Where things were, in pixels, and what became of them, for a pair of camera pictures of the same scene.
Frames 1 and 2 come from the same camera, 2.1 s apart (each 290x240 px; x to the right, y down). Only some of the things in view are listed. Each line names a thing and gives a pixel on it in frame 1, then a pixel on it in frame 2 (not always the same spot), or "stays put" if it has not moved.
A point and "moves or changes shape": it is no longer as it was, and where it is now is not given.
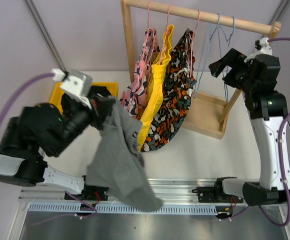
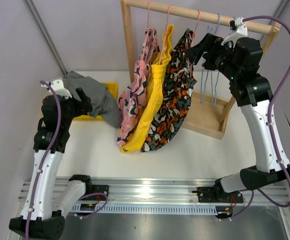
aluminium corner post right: [279, 11] stays put
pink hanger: [165, 34] stays put
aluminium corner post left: [31, 7] stays put
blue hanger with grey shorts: [218, 29] → [202, 99]
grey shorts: [120, 170] moves or changes shape
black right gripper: [235, 59] → [211, 44]
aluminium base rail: [179, 197] stays put
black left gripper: [101, 105] → [81, 107]
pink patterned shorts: [133, 95] stays put
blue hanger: [231, 34] moves or changes shape
